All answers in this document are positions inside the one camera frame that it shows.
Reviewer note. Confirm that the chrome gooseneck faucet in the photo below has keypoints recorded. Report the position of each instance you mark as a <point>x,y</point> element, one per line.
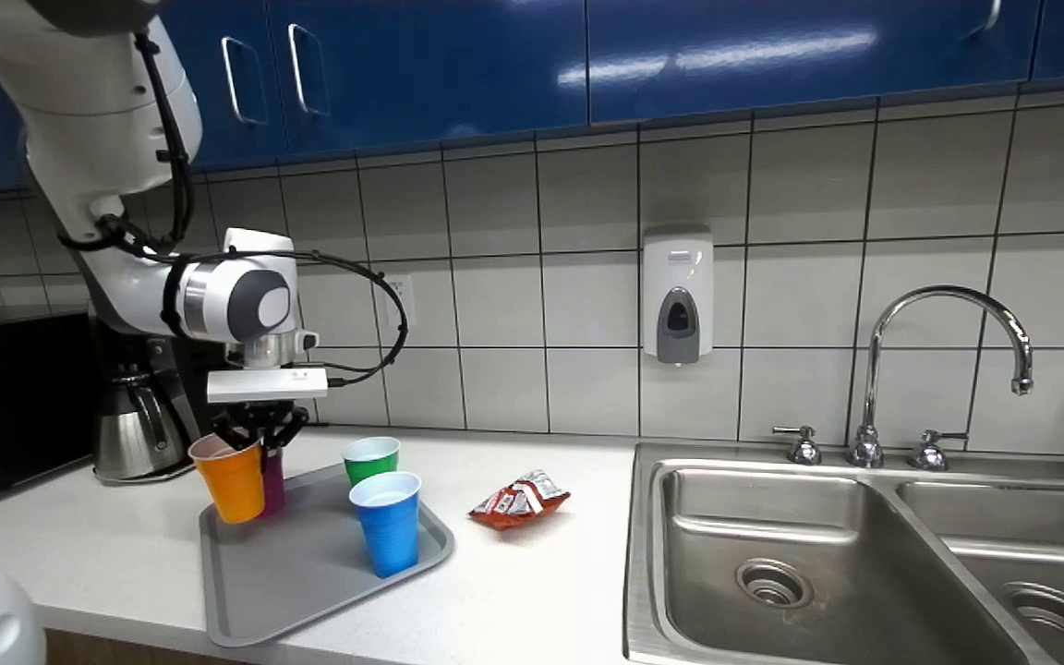
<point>867,445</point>

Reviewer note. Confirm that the white wall soap dispenser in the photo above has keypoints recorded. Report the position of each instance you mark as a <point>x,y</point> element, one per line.
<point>676,318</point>

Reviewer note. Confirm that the stainless steel double sink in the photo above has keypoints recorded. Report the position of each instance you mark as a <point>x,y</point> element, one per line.
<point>704,579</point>

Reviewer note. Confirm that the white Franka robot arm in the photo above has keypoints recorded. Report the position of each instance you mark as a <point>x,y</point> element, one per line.
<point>91,112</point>

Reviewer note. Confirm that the wooden lower cabinet front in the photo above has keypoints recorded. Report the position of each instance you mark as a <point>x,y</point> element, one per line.
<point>101,652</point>

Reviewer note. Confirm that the stainless steel coffee carafe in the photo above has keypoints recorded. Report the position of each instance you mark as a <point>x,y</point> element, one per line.
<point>129,431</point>

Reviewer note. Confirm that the black microwave oven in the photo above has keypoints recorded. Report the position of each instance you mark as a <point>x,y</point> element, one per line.
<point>17,409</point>

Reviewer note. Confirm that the orange plastic cup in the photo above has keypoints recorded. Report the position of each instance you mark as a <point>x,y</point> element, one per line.
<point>234,485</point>

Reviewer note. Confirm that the grey plastic tray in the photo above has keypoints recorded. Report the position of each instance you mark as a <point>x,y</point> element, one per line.
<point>297,579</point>

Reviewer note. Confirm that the red snack bag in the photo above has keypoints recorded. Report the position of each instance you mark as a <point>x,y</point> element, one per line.
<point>518,505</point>

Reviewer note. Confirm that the green plastic cup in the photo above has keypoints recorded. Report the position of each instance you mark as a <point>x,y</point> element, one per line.
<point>371,462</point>

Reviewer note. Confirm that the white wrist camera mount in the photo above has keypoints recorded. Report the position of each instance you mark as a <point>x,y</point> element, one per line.
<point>267,387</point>

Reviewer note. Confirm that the blue plastic cup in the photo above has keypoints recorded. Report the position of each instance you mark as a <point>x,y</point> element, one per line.
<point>388,528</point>

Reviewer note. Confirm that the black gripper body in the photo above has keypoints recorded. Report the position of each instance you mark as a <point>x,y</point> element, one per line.
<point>262,424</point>

